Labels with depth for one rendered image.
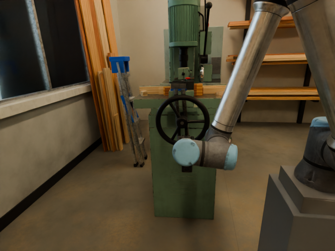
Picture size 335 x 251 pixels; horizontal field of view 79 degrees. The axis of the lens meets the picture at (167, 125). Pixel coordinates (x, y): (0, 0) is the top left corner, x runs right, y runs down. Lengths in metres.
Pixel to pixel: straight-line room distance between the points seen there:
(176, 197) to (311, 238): 0.83
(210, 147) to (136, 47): 3.25
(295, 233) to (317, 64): 0.65
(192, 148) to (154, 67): 3.13
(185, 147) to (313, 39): 0.46
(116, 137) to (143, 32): 1.93
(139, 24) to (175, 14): 2.52
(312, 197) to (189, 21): 1.04
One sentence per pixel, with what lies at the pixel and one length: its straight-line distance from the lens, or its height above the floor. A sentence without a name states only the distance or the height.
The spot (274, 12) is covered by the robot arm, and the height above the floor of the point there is 1.26.
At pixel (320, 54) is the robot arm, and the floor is 1.13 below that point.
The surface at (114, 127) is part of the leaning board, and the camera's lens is 2.63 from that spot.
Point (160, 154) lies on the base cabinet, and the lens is 1.36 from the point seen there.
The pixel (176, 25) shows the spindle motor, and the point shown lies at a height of 1.31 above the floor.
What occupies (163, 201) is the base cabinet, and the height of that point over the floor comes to 0.14.
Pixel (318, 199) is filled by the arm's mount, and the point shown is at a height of 0.62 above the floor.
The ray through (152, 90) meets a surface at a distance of 1.42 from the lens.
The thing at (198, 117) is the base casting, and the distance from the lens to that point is 1.26.
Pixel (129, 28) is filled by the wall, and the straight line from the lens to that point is 3.86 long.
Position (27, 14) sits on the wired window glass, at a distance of 2.28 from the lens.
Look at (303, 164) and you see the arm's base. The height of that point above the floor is 0.69.
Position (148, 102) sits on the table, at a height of 0.88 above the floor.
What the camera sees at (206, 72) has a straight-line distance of 1.53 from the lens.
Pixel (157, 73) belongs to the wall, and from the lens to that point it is 3.72.
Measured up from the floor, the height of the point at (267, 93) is 0.59.
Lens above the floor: 1.14
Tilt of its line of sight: 19 degrees down
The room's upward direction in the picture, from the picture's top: 2 degrees counter-clockwise
